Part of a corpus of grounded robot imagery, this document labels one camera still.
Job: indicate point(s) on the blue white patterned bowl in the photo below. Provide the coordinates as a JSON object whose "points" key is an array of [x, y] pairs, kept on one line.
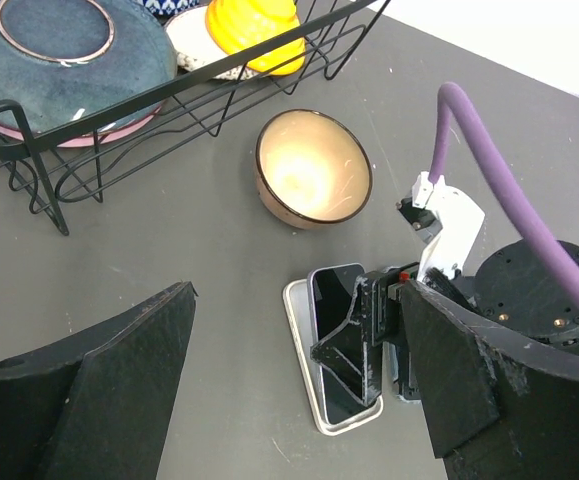
{"points": [[168, 7]]}

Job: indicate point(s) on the yellow bowl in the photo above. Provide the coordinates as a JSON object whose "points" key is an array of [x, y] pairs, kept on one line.
{"points": [[236, 25]]}

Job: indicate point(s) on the white bowl in basket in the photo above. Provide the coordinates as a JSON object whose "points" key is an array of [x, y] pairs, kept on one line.
{"points": [[191, 40]]}

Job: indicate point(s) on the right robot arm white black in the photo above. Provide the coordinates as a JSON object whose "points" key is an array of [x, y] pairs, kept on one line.
{"points": [[513, 288]]}

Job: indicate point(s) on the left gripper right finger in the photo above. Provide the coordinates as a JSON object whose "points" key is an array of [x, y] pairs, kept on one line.
{"points": [[497, 404]]}

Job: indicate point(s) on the beige brown bowl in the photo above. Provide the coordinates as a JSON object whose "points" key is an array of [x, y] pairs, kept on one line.
{"points": [[310, 170]]}

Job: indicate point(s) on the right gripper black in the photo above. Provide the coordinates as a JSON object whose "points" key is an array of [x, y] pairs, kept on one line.
{"points": [[352, 352]]}

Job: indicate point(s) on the black wire basket wooden handles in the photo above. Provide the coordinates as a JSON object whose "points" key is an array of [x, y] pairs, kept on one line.
{"points": [[194, 103]]}

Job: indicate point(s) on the teal blue plate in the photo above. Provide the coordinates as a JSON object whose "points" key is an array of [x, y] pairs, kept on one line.
{"points": [[64, 60]]}

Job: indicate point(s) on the cream phone case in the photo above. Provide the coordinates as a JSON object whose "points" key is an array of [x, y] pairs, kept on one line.
{"points": [[333, 408]]}

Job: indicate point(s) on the pink plate under teal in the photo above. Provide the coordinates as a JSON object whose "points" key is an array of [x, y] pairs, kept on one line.
{"points": [[105, 135]]}

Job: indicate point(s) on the white phone black screen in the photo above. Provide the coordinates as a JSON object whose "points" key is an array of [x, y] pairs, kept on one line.
{"points": [[330, 290]]}

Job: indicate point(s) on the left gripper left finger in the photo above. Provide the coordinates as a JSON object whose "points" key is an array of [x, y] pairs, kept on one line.
{"points": [[97, 404]]}

